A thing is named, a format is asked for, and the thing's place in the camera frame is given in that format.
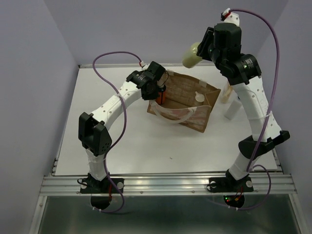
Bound green pump bottle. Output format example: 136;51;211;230
182;42;202;68

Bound brown burlap canvas bag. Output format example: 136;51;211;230
147;70;221;133

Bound clear pump bottle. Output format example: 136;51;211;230
194;92;205;106

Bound amber liquid clear bottle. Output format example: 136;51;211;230
220;82;233;103

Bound white bottle black cap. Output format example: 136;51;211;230
224;97;242;120

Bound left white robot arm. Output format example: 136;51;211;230
78;61;166;192

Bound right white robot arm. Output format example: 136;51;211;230
197;23;290;190

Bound aluminium frame rail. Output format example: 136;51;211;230
31;67;307;234

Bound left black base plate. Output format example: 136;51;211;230
77;177;118;194

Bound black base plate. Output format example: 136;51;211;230
206;176;254;193
77;177;118;194

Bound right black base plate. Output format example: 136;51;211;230
206;176;254;193

